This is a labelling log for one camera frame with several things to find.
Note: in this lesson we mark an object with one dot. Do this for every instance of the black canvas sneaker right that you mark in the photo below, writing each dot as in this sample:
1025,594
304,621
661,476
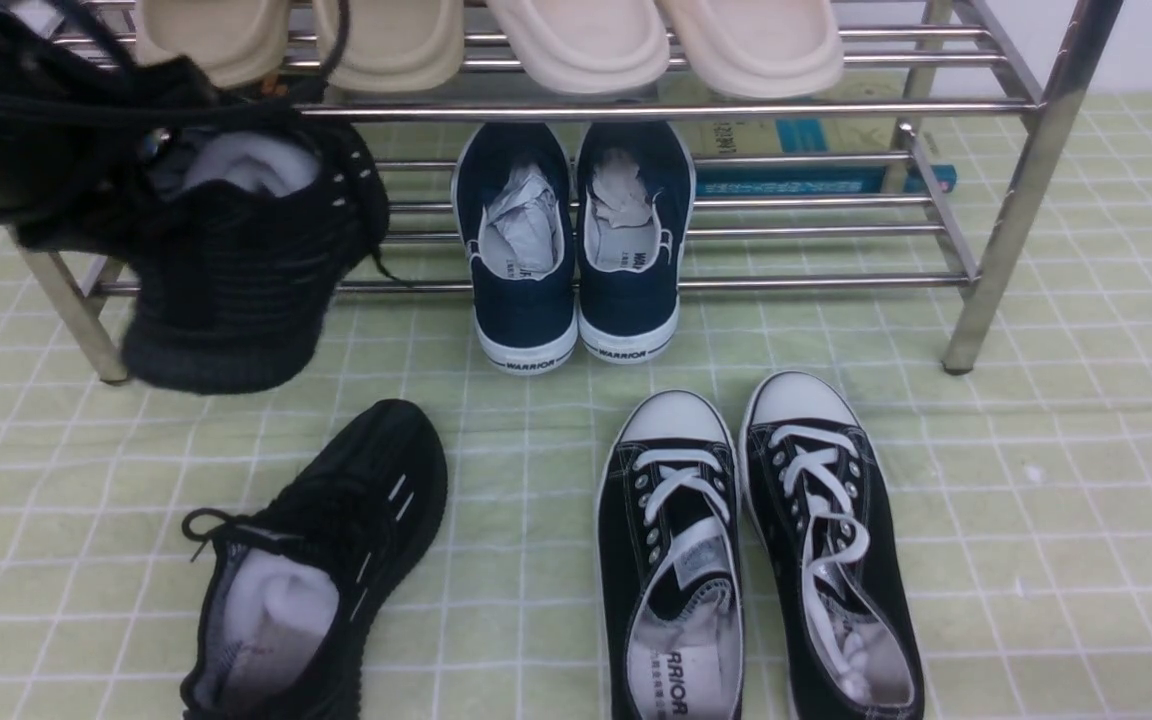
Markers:
817,499

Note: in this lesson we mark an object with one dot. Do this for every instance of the navy canvas shoe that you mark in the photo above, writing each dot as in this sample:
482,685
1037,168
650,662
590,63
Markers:
636,188
511,197

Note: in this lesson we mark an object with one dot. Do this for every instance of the blue tan book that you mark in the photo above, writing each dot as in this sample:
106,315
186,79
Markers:
796,150

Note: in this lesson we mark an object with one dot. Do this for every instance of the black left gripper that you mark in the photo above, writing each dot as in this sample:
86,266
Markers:
57,165

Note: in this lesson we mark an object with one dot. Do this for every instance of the beige slipper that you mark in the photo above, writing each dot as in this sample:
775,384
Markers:
401,47
235,43

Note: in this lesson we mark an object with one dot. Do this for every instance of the stainless steel shoe rack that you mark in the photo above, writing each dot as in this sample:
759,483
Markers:
962,64

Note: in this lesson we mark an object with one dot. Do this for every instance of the cream slipper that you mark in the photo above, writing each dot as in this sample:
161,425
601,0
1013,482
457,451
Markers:
586,47
759,49

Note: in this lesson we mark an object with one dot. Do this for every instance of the navy canvas shoe right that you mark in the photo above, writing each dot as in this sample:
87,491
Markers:
636,188

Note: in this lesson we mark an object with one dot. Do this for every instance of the cream slipper far right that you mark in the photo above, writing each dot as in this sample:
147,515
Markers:
759,49

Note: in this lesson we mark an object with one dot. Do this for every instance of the black canvas sneaker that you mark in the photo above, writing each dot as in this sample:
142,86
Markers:
667,540
817,499

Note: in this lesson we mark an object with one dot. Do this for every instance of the black knit sneaker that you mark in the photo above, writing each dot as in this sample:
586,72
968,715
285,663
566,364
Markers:
238,231
297,585

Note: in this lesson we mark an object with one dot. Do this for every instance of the navy canvas shoe left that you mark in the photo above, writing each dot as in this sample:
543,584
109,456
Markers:
511,197

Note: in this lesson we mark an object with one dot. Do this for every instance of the black canvas sneaker left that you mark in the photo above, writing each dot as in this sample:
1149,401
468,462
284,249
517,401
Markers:
667,540

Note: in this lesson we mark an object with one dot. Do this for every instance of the beige slipper far left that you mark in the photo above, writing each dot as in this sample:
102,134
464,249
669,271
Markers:
235,43

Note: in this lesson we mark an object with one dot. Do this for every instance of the green checkered table cloth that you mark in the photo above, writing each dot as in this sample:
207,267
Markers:
1022,493

